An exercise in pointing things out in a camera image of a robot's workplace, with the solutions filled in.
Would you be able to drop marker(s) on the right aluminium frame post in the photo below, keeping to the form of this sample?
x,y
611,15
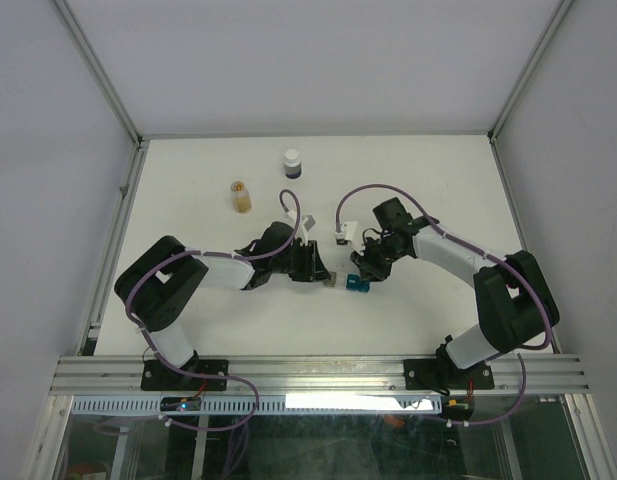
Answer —
x,y
548,34

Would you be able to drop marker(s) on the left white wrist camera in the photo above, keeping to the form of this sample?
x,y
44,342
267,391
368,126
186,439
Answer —
x,y
306,223

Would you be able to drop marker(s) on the left aluminium frame post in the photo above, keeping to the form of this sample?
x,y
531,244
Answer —
x,y
86,51

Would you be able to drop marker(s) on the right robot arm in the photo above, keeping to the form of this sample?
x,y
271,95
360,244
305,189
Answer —
x,y
513,301

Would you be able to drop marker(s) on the white cap dark bottle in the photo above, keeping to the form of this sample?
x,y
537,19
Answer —
x,y
292,164

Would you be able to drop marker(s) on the aluminium front rail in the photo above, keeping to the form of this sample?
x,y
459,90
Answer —
x,y
535,373

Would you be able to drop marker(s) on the aluminium frame post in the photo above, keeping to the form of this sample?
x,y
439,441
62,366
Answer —
x,y
548,34
86,51

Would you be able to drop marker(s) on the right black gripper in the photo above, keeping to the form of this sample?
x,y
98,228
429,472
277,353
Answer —
x,y
367,269

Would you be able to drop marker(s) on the tan pill box compartment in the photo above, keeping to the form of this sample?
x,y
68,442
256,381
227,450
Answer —
x,y
331,280

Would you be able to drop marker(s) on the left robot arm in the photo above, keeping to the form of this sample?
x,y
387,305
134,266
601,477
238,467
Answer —
x,y
156,288

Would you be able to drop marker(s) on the teal pill box compartments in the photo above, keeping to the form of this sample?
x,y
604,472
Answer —
x,y
356,284

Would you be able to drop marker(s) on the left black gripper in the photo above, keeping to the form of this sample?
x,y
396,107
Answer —
x,y
313,269

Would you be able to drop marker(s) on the grey slotted cable duct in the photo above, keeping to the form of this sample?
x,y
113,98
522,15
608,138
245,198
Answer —
x,y
288,404

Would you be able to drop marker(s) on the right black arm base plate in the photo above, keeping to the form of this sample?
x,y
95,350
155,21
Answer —
x,y
442,377

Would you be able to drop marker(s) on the amber pill bottle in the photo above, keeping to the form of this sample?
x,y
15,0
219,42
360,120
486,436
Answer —
x,y
240,196

